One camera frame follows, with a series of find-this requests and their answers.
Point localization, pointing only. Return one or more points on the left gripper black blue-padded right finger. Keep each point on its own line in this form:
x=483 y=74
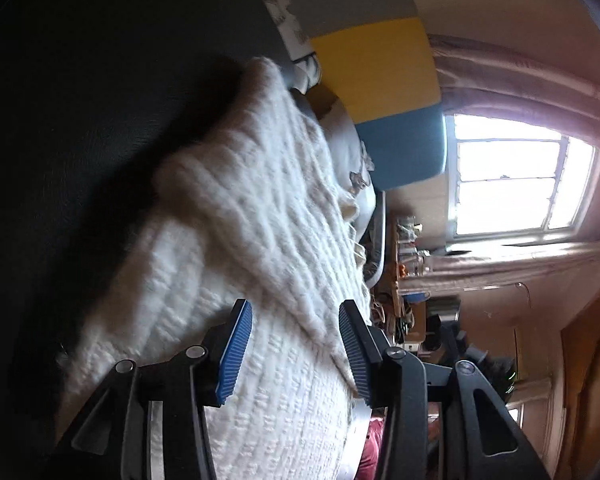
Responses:
x=374 y=374

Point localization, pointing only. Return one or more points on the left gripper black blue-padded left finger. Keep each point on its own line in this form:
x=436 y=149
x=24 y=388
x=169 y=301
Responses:
x=226 y=346

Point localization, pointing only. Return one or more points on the cream knitted sweater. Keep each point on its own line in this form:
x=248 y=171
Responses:
x=254 y=212

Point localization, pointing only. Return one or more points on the cluttered wooden desk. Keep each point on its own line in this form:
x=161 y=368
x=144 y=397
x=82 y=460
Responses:
x=406 y=309

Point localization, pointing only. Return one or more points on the red ruffled bedspread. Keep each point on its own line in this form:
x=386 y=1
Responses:
x=371 y=450

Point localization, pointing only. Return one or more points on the white office chair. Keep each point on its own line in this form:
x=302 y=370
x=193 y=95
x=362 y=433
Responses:
x=374 y=242

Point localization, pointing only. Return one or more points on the white printed pillow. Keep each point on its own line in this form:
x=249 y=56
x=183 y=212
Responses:
x=352 y=165

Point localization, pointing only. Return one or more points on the black white patterned pillow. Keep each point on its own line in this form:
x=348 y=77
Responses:
x=307 y=69

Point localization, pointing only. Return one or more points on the pink curtain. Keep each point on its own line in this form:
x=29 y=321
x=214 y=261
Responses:
x=487 y=80

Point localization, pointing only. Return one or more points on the black leather seat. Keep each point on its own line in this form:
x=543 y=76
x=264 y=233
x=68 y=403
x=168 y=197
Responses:
x=94 y=94

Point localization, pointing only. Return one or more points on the grey yellow blue headboard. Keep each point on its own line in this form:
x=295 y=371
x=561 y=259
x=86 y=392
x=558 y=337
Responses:
x=376 y=58

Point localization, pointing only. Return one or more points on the window with white frame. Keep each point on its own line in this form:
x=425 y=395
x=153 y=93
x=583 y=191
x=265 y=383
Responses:
x=509 y=179

